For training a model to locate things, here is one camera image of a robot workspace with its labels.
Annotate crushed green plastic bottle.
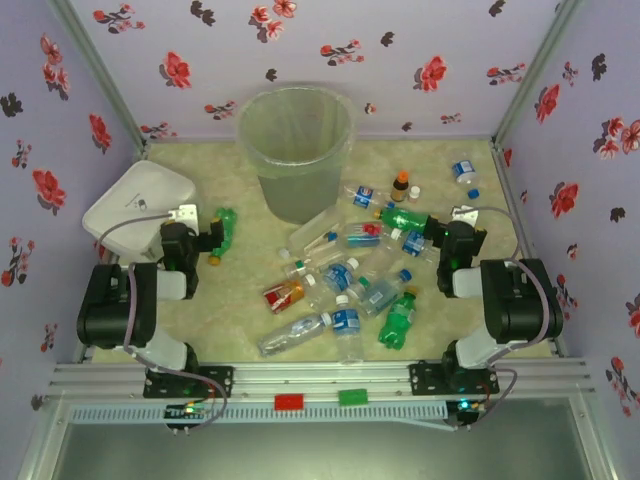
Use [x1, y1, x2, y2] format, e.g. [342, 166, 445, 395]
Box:
[207, 206, 240, 266]

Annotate green yellow-capped soda bottle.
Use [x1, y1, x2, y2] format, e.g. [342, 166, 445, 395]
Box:
[373, 206, 442, 235]
[377, 285, 420, 350]

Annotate capless blue label bottle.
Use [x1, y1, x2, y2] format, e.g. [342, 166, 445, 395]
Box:
[451, 158, 482, 188]

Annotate clear blue-capped water bottle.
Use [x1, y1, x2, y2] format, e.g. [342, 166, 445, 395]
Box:
[355, 268, 414, 319]

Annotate clear teal-capped bottle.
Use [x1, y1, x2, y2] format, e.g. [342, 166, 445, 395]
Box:
[347, 275, 374, 301]

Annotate clear green-banded bottle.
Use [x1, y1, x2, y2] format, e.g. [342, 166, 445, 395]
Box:
[283, 255, 326, 281]

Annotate red label plastic bottle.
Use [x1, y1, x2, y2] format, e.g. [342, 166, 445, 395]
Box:
[261, 279, 307, 315]

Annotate clear white-capped bottle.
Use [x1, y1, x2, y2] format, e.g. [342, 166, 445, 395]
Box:
[299, 273, 334, 311]

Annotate crushed clear long bottle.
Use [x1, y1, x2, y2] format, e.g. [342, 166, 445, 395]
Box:
[256, 311, 334, 358]

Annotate grey mesh waste bin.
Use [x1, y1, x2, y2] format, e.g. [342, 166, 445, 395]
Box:
[236, 85, 357, 226]

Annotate brown orange-capped bottle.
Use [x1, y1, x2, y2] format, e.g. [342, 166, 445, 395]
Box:
[390, 170, 411, 203]

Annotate white plastic container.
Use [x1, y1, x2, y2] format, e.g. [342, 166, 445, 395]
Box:
[81, 159, 199, 262]

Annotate small pepsi label bottle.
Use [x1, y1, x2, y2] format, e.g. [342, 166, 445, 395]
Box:
[343, 183, 392, 208]

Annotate small circuit board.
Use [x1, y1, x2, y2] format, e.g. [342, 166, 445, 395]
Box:
[455, 398, 485, 427]
[164, 401, 214, 424]

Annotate grey front panel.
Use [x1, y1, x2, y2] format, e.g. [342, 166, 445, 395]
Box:
[17, 397, 624, 480]

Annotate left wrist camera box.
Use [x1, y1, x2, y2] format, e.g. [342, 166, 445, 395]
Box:
[166, 202, 200, 222]

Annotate grey right arm cable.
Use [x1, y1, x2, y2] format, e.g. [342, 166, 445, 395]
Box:
[452, 205, 554, 431]

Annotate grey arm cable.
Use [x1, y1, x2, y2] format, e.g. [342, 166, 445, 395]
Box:
[452, 205, 554, 431]
[94, 210, 227, 432]

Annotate grey left arm cable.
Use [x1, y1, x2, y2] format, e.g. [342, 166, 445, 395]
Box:
[94, 210, 227, 432]

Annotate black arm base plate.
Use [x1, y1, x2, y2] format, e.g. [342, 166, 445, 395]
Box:
[408, 360, 501, 396]
[143, 364, 235, 399]

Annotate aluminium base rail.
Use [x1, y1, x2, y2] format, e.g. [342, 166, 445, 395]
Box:
[47, 360, 594, 401]

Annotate aluminium corner post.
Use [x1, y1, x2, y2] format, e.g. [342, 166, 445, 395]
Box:
[491, 0, 586, 146]
[47, 0, 150, 154]

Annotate white slotted cable duct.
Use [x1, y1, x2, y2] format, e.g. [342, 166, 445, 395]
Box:
[67, 399, 449, 426]

